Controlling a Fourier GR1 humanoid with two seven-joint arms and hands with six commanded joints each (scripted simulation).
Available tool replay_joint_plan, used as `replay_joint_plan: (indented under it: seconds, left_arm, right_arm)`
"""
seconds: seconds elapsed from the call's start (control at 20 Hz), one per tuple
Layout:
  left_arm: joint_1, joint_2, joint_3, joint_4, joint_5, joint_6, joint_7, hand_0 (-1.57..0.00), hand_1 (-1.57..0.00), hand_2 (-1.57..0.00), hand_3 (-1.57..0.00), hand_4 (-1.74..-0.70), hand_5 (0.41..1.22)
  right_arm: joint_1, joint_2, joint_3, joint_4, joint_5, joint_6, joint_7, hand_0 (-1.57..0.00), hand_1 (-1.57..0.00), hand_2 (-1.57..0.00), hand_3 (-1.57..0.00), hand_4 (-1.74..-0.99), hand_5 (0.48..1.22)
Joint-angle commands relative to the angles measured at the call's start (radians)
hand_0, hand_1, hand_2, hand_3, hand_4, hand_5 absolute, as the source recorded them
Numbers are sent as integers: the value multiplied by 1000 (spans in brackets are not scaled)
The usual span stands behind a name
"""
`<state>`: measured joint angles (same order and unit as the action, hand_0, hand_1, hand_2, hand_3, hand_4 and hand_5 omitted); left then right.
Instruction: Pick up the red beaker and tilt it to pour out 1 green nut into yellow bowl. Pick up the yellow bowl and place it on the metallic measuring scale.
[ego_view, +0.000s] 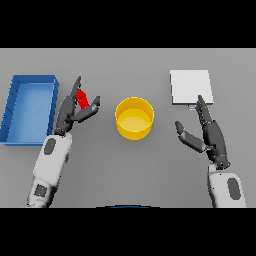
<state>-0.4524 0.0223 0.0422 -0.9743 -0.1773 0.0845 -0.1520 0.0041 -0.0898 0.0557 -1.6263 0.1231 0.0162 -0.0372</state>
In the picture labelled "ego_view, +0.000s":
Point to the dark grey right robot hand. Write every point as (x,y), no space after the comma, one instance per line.
(213,136)

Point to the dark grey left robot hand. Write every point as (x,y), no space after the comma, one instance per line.
(67,110)

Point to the red beaker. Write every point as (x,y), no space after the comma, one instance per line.
(82,100)

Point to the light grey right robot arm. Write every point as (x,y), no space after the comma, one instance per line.
(225,188)

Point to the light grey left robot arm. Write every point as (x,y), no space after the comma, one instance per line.
(51,166)

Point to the pale square measuring scale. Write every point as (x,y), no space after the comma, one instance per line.
(191,86)

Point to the yellow bowl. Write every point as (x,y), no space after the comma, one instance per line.
(134,118)

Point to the blue tray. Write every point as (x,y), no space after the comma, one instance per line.
(29,108)

